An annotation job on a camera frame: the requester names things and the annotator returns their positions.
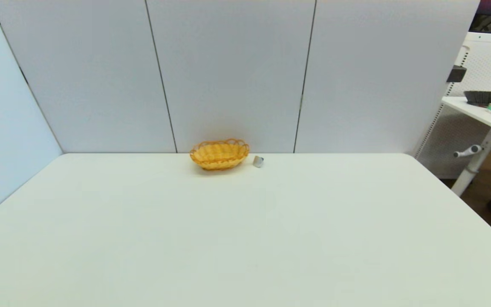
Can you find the coffee capsule with white lid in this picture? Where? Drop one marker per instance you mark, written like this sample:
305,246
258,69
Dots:
258,161

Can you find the yellow woven basket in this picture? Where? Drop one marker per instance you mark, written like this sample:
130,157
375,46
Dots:
219,155

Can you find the white pegboard panel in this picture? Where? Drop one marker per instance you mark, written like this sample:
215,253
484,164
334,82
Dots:
450,140

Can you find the black box on pegboard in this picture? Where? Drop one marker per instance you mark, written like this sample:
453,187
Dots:
456,74

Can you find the white side desk top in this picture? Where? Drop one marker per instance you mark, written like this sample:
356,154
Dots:
471,108

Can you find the white desk leg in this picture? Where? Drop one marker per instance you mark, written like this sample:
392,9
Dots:
475,164

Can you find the black ribbed bowl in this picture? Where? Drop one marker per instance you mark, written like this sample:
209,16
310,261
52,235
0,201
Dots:
482,98

